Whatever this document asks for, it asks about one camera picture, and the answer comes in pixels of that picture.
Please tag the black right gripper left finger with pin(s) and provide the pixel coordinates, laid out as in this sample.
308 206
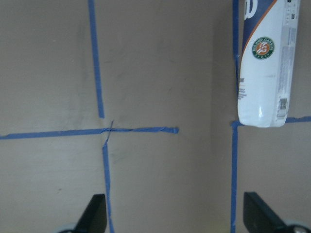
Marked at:
94 217

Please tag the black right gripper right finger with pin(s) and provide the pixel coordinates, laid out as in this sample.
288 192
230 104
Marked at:
258 217

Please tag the white blue tennis ball can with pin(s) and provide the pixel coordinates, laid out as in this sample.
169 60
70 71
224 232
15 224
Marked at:
268 52

